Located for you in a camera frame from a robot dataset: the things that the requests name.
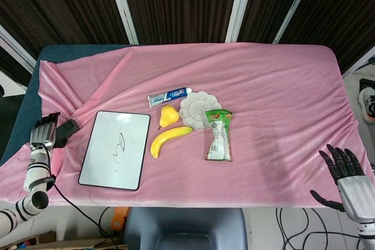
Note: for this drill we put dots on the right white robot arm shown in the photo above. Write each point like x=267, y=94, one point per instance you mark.
x=367, y=235

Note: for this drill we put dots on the brown cardboard box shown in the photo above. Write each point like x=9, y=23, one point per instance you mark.
x=44, y=239

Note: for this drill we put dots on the black board eraser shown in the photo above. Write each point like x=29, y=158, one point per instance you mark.
x=69, y=129

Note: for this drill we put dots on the pink velvet table cloth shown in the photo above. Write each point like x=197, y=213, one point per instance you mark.
x=263, y=86

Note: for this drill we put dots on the orange box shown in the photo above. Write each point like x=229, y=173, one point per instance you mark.
x=120, y=217

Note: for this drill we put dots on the grey blue chair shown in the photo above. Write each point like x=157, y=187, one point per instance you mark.
x=184, y=226

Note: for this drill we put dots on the white black sneaker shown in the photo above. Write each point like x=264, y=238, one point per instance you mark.
x=366, y=103

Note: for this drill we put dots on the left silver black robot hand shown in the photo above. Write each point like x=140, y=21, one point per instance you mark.
x=44, y=136

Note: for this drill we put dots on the white partition post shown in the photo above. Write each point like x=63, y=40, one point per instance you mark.
x=238, y=7
x=123, y=7
x=293, y=7
x=17, y=48

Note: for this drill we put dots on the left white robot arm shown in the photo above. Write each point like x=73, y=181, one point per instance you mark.
x=36, y=168

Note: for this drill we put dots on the white flower paint palette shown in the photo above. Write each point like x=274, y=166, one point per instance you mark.
x=193, y=111

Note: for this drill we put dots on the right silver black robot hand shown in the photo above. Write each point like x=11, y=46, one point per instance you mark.
x=356, y=197

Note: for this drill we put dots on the white drawing board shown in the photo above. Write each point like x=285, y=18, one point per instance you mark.
x=117, y=133

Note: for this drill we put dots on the green snack bag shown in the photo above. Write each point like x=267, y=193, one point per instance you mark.
x=219, y=138

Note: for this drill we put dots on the blue white toothpaste tube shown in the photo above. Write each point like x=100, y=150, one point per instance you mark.
x=170, y=96

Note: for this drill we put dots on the yellow toy banana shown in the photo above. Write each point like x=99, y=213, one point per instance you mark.
x=164, y=140

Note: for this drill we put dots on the yellow toy pear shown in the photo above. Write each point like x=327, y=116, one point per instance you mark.
x=168, y=116

